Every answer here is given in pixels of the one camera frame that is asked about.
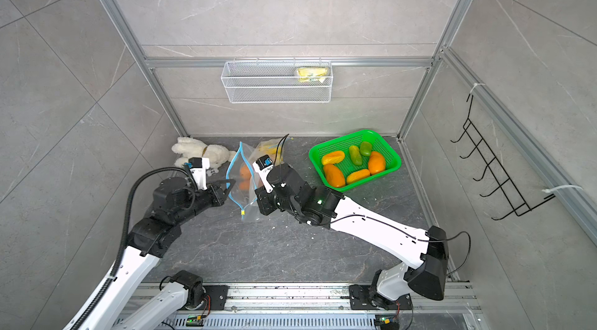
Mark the green mango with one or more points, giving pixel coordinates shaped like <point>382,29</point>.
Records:
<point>355,156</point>
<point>366,149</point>

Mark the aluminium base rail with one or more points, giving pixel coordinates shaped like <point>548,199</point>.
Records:
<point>323,306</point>

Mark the yellow mango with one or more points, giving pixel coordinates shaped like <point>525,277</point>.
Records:
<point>270,149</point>

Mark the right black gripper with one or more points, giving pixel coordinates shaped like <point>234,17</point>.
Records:
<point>267,207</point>

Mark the yellow sponge in wire basket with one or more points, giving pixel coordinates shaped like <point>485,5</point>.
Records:
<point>312,74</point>

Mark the black wire wall hook rack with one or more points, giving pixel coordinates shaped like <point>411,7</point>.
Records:
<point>494,169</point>

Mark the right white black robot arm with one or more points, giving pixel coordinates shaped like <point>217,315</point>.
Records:
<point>423,254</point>

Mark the green plastic basket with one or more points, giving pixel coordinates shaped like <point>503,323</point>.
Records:
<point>346,162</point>

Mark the small orange mango centre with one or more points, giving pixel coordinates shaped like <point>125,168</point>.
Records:
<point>245,172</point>

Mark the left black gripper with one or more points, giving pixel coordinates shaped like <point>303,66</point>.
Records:
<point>215,195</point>

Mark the white plush teddy bear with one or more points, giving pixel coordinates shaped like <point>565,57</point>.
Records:
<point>187,148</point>

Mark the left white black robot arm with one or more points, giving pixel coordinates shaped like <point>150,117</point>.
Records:
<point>141,248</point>

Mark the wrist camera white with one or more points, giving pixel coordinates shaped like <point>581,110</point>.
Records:
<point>263,166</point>
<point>198,167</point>

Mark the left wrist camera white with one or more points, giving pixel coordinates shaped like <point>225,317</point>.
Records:
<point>198,167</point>

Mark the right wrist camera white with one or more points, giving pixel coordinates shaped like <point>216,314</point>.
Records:
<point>263,166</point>

